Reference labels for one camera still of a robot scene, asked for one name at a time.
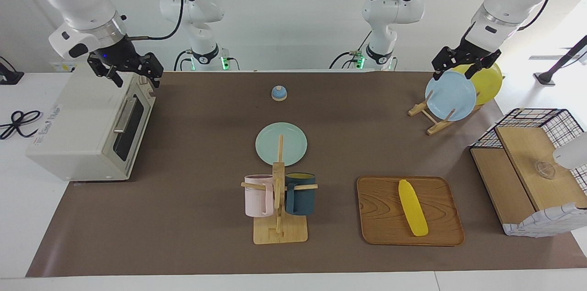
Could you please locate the white rounded object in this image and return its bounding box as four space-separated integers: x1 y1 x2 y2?
552 132 587 170

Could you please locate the black wire basket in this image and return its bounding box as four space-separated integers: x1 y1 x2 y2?
472 108 587 191

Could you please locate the dark teal mug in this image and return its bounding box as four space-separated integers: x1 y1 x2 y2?
284 172 316 216

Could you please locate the black stand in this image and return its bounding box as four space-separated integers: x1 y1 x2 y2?
533 34 587 86

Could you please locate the yellow corn cob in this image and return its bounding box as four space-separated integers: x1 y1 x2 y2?
398 179 429 237

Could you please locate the wooden tray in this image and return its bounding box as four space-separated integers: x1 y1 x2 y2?
356 176 465 247

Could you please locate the wooden step shelf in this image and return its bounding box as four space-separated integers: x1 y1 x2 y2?
470 125 587 225

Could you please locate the white toaster oven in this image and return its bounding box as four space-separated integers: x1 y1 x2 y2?
26 69 156 181

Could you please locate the white checkered cloth liner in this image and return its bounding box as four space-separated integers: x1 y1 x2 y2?
502 202 587 238

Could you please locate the light blue plate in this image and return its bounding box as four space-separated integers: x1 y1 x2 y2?
425 71 477 122

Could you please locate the wooden mug rack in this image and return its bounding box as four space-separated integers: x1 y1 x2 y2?
241 134 318 245

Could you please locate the wooden plate rack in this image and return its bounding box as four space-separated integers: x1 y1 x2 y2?
408 92 482 136

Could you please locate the black clamp device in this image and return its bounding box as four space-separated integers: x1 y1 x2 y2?
0 56 24 85

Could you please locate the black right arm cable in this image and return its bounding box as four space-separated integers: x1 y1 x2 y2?
126 0 185 42

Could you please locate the pink mug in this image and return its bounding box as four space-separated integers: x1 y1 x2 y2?
244 174 276 218

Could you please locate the yellow plate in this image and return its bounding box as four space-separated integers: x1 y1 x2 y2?
452 63 504 106

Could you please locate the small clear glass dish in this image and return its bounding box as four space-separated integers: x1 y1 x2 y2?
534 160 557 179

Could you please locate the black coiled cable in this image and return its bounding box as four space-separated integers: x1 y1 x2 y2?
0 110 43 140

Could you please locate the brown table mat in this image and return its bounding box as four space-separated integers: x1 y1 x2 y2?
26 71 587 278

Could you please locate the mint green plate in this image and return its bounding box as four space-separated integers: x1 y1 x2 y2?
255 122 308 167

